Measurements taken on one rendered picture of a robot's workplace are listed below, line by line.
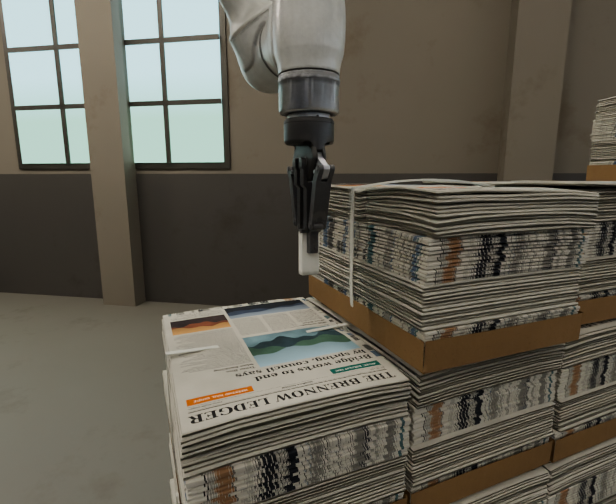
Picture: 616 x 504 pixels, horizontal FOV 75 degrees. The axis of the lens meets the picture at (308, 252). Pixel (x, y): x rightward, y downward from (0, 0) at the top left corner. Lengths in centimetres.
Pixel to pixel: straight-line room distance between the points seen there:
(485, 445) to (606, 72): 300
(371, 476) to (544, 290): 35
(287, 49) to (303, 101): 7
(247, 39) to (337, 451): 62
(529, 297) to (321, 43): 45
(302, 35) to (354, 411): 49
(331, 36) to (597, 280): 57
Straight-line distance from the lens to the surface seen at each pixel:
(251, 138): 327
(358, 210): 64
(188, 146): 344
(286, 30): 61
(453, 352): 56
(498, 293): 59
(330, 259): 73
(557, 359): 76
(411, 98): 314
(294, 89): 60
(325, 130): 60
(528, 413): 76
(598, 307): 83
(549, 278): 66
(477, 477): 74
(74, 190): 404
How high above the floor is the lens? 108
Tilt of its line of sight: 11 degrees down
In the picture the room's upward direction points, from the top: straight up
